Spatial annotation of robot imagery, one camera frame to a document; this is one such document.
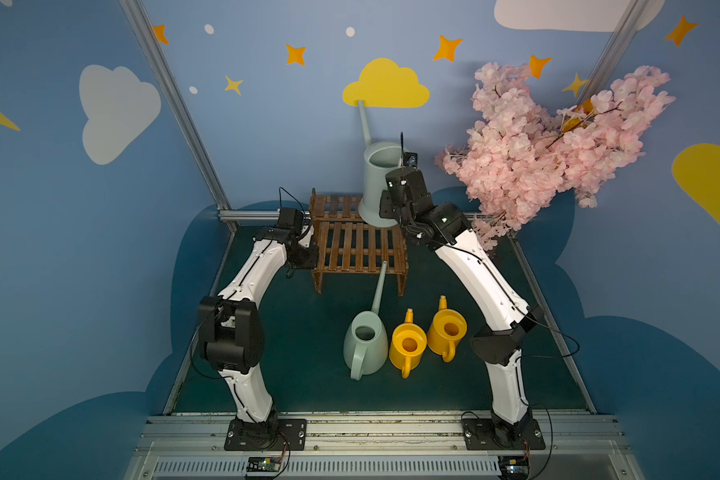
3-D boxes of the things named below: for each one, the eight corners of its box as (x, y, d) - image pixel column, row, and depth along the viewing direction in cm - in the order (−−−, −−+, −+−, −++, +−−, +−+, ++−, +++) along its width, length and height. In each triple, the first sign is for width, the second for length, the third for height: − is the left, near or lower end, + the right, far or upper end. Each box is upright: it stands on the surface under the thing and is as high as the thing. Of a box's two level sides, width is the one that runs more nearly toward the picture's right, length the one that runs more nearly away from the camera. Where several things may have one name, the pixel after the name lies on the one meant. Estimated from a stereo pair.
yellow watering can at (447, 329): (420, 355, 89) (427, 340, 80) (434, 313, 99) (441, 295, 90) (450, 368, 87) (461, 354, 78) (462, 323, 96) (472, 306, 87)
